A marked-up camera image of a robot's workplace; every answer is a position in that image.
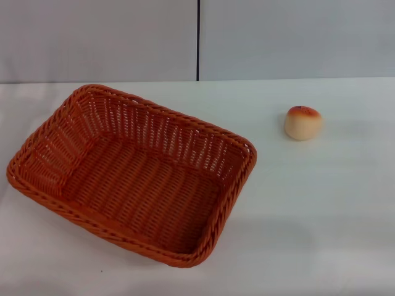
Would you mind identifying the orange woven plastic basket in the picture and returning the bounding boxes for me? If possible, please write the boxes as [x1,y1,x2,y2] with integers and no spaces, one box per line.
[6,83,258,269]

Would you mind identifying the round toasted bread bun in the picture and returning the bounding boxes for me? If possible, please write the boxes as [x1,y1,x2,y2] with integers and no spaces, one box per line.
[284,105,324,142]

